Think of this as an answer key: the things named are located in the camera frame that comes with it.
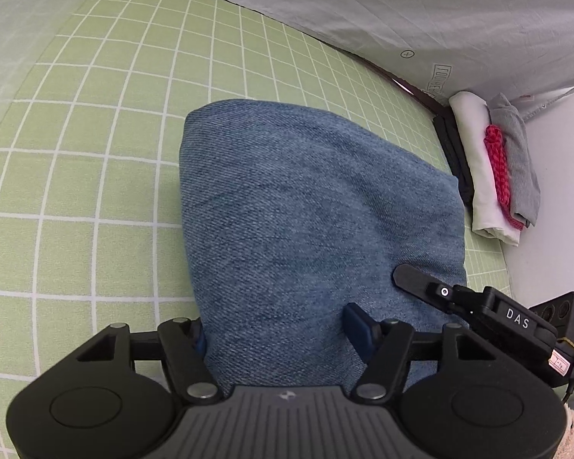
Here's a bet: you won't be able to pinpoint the grey carrot printed sheet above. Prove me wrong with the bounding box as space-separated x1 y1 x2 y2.
0 0 574 120

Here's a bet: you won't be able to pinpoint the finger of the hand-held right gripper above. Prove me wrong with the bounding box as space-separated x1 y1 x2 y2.
393 264 485 317

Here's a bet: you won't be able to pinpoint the black folded garment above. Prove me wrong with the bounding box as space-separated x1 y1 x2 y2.
432 104 475 205

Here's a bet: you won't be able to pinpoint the red knitted garment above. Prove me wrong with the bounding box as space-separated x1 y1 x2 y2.
482 124 527 230

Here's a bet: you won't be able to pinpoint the stack of folded clothes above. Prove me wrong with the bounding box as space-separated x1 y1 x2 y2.
448 92 522 248

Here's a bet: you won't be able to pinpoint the grey folded garment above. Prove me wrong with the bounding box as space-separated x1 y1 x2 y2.
487 93 542 229

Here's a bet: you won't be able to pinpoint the blue denim jeans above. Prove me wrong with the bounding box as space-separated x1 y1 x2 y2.
179 99 470 397

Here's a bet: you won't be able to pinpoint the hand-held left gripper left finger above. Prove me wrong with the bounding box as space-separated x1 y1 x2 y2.
77 318 221 405

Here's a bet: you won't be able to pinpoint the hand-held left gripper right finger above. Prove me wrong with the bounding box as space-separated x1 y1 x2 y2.
343 302 493 405

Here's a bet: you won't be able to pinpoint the green checked bed sheet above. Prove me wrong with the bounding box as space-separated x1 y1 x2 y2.
0 0 512 459

